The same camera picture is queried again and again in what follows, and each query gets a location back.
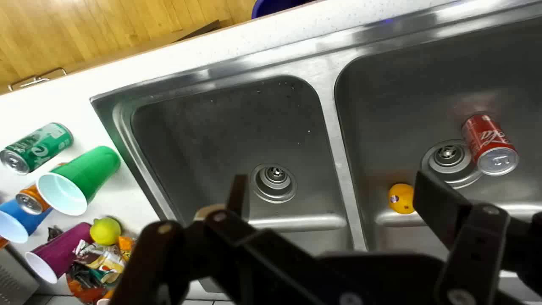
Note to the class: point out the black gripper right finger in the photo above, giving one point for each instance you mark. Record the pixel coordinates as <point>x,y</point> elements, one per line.
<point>468,242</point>

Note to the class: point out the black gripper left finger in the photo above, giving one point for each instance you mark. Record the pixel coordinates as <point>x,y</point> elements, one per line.
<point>237,247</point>

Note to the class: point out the red soda can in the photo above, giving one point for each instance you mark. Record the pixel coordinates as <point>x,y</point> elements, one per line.
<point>488,140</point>

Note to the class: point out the stainless steel double sink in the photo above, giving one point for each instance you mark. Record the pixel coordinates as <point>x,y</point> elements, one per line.
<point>327,85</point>

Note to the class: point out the orange soda can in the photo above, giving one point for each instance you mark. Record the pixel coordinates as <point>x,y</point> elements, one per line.
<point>32,198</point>

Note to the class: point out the green soda can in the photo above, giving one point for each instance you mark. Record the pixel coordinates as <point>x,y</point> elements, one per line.
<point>39,146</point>

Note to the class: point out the yellow toy fruit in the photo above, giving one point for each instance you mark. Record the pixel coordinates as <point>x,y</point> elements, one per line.
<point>400,198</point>

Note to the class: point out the yellow-green toy fruit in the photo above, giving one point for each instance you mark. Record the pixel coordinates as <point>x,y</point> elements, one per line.
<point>105,230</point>

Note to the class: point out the shiny snack wrapper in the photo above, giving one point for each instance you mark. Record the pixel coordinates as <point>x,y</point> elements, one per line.
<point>99,256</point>

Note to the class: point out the orange snack bag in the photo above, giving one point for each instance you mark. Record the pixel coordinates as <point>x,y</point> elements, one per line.
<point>82,285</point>

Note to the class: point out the green plastic cup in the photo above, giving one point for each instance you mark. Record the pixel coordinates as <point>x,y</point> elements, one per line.
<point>85,171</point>

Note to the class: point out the purple plastic cup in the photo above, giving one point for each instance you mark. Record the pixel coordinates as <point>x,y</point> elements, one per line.
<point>56,254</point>

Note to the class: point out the blue plastic cup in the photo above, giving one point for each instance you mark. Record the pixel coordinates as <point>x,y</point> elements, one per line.
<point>17,220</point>

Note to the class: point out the dark blue round object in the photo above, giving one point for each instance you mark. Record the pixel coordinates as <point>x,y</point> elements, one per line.
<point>276,5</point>

